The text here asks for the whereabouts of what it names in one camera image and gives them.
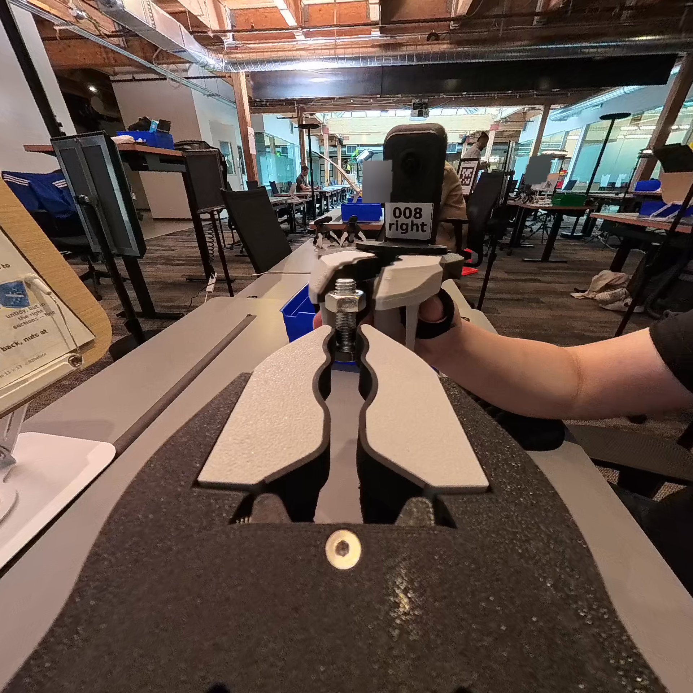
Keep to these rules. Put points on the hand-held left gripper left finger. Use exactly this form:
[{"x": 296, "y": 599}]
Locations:
[{"x": 270, "y": 422}]

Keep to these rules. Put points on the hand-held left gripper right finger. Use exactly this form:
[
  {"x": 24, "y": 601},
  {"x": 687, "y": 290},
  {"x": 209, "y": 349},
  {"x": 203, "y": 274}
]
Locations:
[{"x": 417, "y": 427}]

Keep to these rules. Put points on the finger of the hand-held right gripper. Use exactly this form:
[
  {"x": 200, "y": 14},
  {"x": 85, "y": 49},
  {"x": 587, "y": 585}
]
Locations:
[
  {"x": 406, "y": 281},
  {"x": 319, "y": 276}
]

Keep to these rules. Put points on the steel hex nut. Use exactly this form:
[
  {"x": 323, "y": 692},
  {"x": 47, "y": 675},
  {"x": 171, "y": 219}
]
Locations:
[{"x": 344, "y": 303}]

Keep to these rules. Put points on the steel hex bolt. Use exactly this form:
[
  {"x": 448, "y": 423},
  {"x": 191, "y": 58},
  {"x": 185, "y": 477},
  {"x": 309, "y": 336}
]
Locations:
[{"x": 345, "y": 330}]

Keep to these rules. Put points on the person's right forearm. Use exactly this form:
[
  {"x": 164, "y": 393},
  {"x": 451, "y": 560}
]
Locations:
[{"x": 568, "y": 373}]

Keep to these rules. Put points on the person's right hand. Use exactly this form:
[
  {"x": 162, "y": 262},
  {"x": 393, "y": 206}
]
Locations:
[{"x": 449, "y": 346}]

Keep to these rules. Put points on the blue plastic bin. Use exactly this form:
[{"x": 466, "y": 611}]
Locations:
[{"x": 298, "y": 317}]

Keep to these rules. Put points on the small blue bin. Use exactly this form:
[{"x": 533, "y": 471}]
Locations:
[
  {"x": 146, "y": 141},
  {"x": 360, "y": 214}
]

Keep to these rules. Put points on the red floor object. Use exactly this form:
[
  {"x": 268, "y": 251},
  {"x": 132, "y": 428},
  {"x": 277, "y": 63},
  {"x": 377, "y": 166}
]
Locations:
[{"x": 472, "y": 259}]

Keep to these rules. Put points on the black panel stand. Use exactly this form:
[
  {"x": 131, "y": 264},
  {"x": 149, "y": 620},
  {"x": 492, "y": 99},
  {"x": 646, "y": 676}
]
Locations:
[
  {"x": 204, "y": 178},
  {"x": 257, "y": 227}
]

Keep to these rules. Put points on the green plastic bin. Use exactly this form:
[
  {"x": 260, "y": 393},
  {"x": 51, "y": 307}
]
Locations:
[{"x": 568, "y": 199}]

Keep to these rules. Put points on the wooden top office desk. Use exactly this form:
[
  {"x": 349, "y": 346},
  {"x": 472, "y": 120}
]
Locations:
[{"x": 162, "y": 195}]

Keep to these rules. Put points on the white cloth heap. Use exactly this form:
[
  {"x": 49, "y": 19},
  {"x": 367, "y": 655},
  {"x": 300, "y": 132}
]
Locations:
[{"x": 606, "y": 292}]

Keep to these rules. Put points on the dark framed panel on stand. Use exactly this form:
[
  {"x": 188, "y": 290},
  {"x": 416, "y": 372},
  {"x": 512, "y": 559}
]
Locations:
[{"x": 103, "y": 195}]

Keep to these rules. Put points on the wooden backboard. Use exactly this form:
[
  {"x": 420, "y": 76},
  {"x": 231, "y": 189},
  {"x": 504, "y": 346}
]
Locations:
[{"x": 70, "y": 270}]

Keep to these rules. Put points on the blue striped jacket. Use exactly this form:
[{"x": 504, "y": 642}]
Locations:
[{"x": 38, "y": 195}]

